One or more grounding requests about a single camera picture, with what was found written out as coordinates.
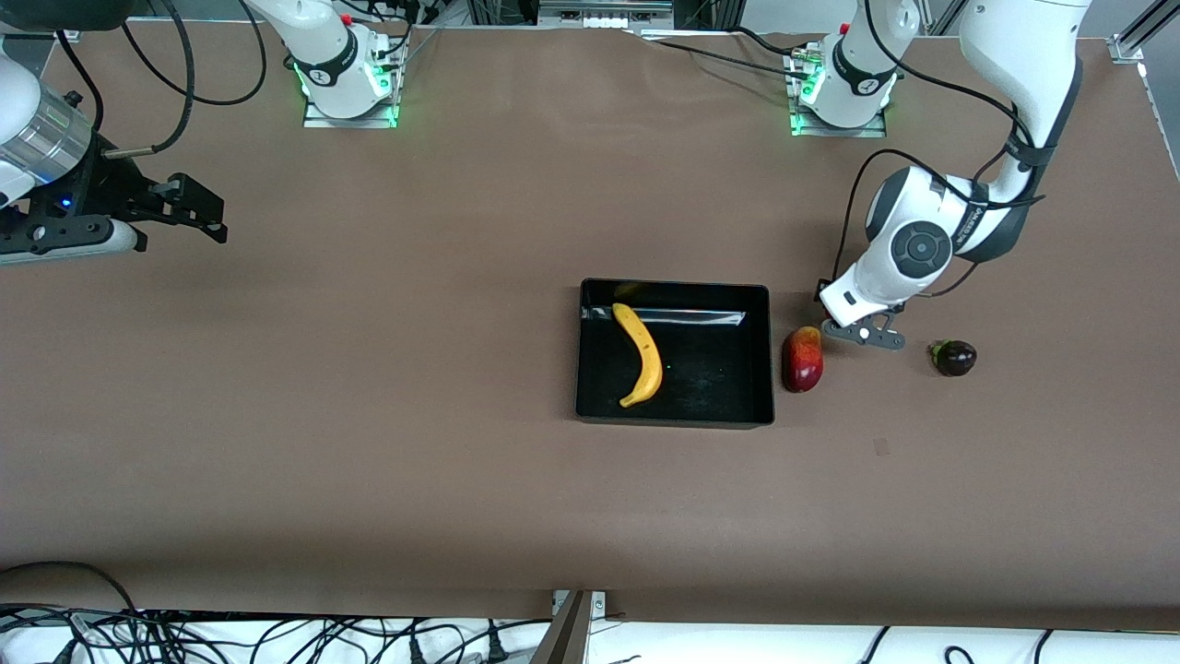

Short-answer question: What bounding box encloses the black rectangular plastic tray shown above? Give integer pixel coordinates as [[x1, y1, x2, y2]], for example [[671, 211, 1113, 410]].
[[575, 279, 775, 430]]

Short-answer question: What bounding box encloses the yellow banana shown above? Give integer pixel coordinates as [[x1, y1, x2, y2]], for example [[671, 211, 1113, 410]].
[[612, 302, 664, 408]]

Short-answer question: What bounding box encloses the red yellow mango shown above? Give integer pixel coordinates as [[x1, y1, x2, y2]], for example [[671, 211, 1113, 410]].
[[782, 326, 824, 394]]

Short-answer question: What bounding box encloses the dark purple eggplant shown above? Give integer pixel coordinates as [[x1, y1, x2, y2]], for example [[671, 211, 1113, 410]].
[[929, 339, 978, 377]]

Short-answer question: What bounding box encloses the white power strip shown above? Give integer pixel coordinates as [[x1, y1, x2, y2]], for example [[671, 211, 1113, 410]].
[[537, 0, 674, 30]]

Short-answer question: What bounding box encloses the white bench board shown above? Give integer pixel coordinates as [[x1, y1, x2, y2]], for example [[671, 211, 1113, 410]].
[[0, 609, 1180, 664]]

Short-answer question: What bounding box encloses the black cable with metal plug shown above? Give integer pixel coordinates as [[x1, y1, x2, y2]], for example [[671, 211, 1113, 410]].
[[101, 0, 196, 160]]

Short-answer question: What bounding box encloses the black looping cable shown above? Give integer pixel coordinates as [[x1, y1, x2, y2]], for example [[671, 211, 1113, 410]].
[[122, 0, 268, 107]]

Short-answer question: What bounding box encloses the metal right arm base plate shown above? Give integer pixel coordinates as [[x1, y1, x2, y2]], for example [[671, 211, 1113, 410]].
[[302, 37, 399, 128]]

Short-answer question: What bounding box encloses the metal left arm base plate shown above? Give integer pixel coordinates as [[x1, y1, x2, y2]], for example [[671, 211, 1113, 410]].
[[788, 46, 888, 139]]

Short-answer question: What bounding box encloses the long black table cable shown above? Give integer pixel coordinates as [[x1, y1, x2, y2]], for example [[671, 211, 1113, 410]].
[[645, 37, 812, 79]]

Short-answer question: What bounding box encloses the short black table cable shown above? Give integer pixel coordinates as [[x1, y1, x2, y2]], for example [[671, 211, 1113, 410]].
[[728, 25, 808, 58]]

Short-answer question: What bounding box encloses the thick black arcing cable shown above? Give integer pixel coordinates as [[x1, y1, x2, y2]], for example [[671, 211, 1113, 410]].
[[0, 560, 141, 614]]

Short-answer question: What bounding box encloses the aluminium frame profile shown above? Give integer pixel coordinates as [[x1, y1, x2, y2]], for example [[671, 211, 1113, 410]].
[[1111, 0, 1180, 64]]

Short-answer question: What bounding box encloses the tangled black cable bundle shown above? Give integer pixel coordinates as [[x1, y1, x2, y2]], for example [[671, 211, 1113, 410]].
[[0, 604, 554, 664]]

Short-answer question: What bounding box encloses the grey metal camera pole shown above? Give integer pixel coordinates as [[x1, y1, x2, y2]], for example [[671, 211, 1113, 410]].
[[531, 590, 609, 664]]

